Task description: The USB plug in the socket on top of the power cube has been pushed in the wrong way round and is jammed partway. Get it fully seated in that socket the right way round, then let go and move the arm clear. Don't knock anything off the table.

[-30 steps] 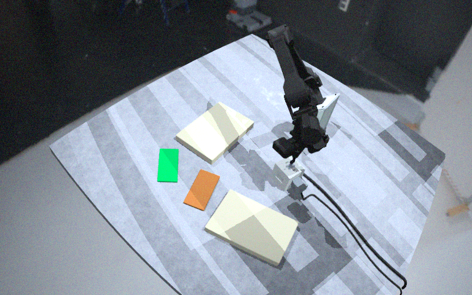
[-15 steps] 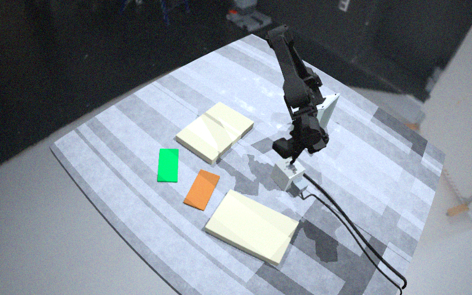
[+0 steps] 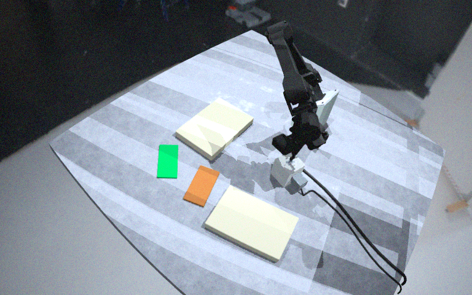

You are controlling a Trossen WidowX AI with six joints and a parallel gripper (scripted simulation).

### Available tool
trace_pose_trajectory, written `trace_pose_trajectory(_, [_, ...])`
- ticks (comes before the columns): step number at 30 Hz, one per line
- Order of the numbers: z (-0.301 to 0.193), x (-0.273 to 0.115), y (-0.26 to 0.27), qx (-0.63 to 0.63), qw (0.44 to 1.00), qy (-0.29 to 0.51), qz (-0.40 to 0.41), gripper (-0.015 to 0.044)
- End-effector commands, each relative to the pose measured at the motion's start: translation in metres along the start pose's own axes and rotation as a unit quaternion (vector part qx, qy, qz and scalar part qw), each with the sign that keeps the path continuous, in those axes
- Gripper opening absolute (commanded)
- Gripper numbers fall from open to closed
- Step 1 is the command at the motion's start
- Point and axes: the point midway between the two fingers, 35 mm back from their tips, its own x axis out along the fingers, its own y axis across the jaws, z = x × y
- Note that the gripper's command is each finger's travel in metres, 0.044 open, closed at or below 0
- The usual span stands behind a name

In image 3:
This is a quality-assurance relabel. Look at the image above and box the green rectangular block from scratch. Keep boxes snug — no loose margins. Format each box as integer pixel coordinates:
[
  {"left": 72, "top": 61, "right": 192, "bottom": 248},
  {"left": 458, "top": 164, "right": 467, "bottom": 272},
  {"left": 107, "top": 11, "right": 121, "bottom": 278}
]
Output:
[{"left": 157, "top": 144, "right": 178, "bottom": 179}]

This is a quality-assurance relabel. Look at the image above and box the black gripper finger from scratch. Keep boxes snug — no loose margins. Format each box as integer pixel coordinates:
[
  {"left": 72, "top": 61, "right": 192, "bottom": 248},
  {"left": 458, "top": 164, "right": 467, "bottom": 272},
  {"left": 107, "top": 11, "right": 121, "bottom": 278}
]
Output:
[
  {"left": 291, "top": 144, "right": 303, "bottom": 156},
  {"left": 296, "top": 140, "right": 306, "bottom": 155}
]

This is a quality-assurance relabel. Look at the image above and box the orange rectangular block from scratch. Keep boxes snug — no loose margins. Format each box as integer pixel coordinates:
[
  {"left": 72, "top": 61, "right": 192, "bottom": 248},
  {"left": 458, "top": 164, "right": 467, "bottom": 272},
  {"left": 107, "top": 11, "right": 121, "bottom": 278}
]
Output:
[{"left": 183, "top": 166, "right": 220, "bottom": 207}]

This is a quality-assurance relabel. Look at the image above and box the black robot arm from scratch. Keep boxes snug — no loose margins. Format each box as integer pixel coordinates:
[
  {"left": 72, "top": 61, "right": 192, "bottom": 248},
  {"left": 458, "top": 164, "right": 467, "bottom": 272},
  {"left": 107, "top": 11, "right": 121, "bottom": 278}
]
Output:
[{"left": 265, "top": 21, "right": 329, "bottom": 151}]

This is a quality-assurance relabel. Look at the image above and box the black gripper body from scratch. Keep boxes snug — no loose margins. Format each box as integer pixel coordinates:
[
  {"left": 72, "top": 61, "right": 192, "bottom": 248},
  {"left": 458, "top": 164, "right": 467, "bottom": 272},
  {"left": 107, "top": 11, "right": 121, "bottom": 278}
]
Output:
[{"left": 272, "top": 116, "right": 325, "bottom": 155}]

